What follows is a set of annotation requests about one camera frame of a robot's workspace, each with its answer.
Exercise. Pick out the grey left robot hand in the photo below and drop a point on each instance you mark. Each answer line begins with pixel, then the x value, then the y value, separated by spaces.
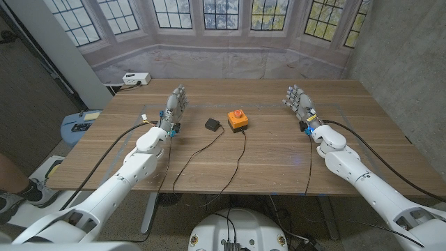
pixel 173 106

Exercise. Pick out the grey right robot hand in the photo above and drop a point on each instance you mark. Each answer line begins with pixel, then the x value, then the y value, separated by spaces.
pixel 303 104

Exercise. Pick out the orange button box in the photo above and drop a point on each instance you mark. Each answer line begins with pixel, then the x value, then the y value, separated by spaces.
pixel 238 120

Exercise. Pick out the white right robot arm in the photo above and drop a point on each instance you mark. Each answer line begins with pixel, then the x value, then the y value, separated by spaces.
pixel 369 184

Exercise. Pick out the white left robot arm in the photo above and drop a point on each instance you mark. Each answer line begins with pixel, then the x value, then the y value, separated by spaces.
pixel 115 188

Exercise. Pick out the black block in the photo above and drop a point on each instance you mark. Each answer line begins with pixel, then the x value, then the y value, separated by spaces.
pixel 212 124

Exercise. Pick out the black remote device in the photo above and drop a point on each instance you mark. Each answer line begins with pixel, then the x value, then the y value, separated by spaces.
pixel 81 127

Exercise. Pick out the white power strip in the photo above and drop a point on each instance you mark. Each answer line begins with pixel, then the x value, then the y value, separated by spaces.
pixel 136 78

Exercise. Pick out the printed window backdrop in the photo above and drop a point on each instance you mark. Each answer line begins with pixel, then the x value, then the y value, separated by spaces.
pixel 216 55

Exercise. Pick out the yellow sticky note pad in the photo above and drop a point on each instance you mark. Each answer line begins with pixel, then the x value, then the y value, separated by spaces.
pixel 91 116

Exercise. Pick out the blue round stool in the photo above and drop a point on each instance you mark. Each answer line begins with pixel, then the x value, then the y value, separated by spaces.
pixel 75 137

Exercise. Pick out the grey table leg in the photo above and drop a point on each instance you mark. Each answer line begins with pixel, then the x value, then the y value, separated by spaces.
pixel 150 212
pixel 327 218

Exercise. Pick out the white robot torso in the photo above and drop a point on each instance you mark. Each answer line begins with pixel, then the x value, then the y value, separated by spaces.
pixel 240 230

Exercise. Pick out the white floor board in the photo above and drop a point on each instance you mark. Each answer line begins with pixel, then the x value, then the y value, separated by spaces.
pixel 45 171

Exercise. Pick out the grey sneaker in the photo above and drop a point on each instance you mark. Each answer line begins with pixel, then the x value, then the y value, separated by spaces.
pixel 47 197
pixel 8 207

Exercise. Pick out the person's bare leg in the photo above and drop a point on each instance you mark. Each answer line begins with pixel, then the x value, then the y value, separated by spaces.
pixel 10 176

